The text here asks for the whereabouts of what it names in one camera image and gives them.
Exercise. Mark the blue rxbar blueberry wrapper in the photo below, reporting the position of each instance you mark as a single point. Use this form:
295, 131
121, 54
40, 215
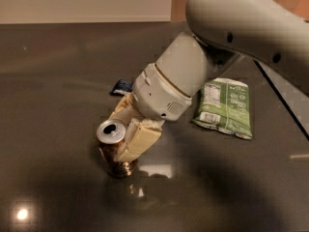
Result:
121, 88

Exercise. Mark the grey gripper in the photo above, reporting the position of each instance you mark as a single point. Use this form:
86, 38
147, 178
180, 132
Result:
159, 94

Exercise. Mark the green chip bag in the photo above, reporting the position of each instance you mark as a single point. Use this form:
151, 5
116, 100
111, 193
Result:
224, 107

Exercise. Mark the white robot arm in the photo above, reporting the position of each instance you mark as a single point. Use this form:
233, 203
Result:
220, 31

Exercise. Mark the orange soda can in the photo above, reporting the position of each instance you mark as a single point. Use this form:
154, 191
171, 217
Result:
110, 136

